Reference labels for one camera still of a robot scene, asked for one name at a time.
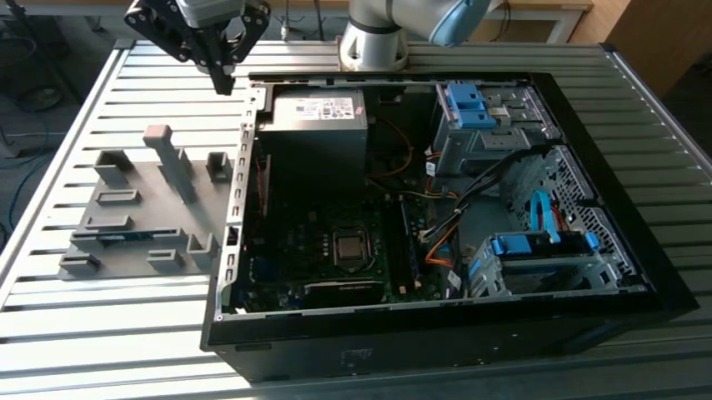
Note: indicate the wooden desk white frame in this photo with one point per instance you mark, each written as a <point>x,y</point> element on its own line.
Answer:
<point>555,7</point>

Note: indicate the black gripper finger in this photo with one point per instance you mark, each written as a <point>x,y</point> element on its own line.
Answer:
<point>161,29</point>
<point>252,25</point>

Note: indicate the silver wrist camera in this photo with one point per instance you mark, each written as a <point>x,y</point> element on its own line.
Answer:
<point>211,12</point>

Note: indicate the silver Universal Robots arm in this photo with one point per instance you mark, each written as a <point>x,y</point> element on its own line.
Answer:
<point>372,46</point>

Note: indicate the black graphics card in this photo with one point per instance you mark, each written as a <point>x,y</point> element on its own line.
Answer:
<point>342,291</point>

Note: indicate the grey plastic parts rack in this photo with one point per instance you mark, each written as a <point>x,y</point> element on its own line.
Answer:
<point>144,200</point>

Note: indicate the blue plastic bay rail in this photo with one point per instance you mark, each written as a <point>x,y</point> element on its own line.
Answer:
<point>475,271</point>

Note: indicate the silver CPU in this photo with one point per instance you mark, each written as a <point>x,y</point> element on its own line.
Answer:
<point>351,248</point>

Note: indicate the brown wooden cabinet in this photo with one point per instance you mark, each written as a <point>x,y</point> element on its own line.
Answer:
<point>666,41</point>

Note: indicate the grey power supply unit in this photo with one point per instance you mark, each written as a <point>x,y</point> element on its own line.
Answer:
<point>316,110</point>

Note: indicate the blue RAM stick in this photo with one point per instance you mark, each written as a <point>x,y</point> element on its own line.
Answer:
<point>124,237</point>

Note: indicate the green motherboard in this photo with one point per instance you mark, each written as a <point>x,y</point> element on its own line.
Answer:
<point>288,250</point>

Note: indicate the blue plastic drive bracket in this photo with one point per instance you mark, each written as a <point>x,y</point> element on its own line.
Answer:
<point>467,104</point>

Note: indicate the low metal disk bay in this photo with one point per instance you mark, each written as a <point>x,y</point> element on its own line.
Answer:
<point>555,262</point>

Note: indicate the tall metal drive cage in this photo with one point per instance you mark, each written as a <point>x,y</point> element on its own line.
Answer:
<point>489,146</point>

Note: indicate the black open PC case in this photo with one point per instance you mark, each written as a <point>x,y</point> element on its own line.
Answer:
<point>388,346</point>

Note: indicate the blue disk carrier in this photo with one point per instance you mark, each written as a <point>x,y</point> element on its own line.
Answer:
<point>514,243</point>

